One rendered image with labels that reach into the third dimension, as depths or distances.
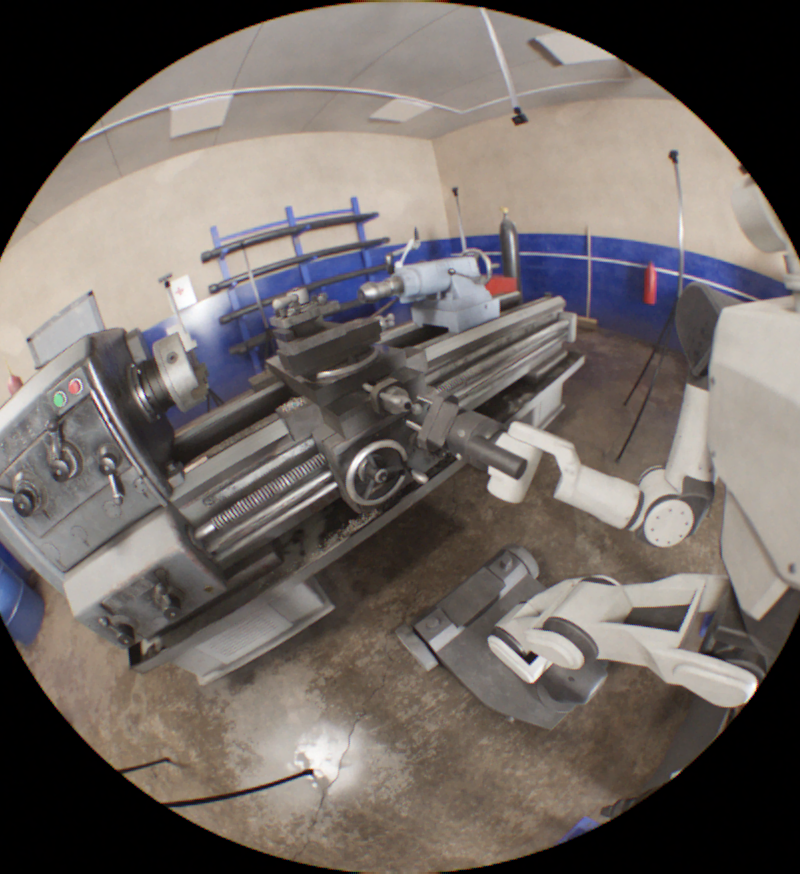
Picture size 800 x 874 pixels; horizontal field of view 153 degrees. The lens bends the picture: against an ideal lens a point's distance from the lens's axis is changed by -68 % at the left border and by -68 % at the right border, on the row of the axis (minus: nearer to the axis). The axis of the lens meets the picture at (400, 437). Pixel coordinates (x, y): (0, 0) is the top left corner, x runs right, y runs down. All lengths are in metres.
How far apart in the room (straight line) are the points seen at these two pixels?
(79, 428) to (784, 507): 1.07
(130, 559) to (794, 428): 1.11
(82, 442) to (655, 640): 1.17
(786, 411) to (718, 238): 4.30
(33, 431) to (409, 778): 1.50
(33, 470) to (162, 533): 0.42
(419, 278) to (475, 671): 1.48
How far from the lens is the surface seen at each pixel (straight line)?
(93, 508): 0.98
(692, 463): 0.47
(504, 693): 1.08
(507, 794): 1.29
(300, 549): 1.14
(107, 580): 1.01
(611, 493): 0.48
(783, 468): 0.26
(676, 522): 0.48
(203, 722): 1.67
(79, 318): 4.29
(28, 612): 3.61
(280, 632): 1.45
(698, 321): 0.45
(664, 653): 0.50
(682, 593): 0.58
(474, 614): 1.11
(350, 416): 0.79
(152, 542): 0.91
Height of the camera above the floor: 1.24
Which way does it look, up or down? 35 degrees down
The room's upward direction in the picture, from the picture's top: 12 degrees counter-clockwise
